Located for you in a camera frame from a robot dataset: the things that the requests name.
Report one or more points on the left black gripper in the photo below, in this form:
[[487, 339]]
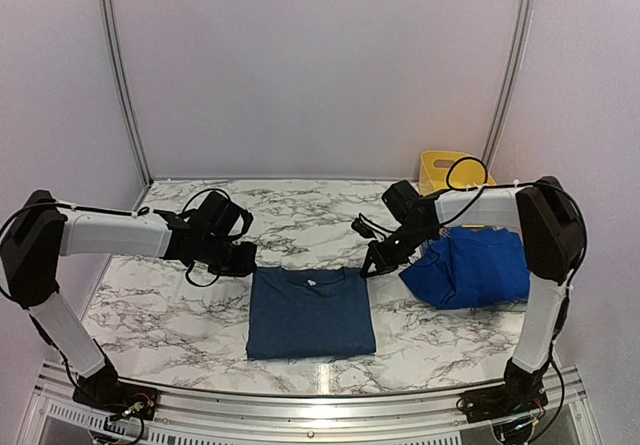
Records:
[[245, 264]]

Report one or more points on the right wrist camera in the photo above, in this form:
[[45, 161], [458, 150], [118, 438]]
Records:
[[400, 200]]

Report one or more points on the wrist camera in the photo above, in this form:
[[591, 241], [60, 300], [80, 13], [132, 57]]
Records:
[[218, 216], [400, 200]]

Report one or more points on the yellow plastic basket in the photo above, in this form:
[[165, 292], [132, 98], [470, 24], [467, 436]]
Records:
[[442, 170]]

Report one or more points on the aluminium table front rail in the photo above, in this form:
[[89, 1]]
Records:
[[185, 416]]

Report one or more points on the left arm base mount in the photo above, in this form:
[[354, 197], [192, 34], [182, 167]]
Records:
[[124, 396]]

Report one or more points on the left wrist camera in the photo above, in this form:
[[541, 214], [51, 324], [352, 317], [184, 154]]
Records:
[[218, 216]]

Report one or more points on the grey-blue garment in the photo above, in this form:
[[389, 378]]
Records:
[[298, 314]]

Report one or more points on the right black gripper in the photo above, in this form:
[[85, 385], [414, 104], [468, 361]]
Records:
[[384, 262]]

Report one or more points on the blue pleated skirt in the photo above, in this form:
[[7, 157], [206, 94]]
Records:
[[483, 268]]

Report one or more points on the blue checked folded shirt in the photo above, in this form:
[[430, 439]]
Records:
[[435, 248]]

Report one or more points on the left aluminium wall profile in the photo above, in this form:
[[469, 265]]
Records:
[[123, 94]]

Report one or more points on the aluminium wall profile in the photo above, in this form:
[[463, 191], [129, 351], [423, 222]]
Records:
[[123, 94], [517, 51]]

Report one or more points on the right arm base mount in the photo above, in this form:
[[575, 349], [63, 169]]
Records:
[[496, 402]]

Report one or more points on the right aluminium wall profile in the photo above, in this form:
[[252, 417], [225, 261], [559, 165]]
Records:
[[517, 51]]

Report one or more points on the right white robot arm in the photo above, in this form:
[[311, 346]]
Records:
[[553, 233]]

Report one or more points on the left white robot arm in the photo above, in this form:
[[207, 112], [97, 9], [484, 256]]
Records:
[[44, 230]]

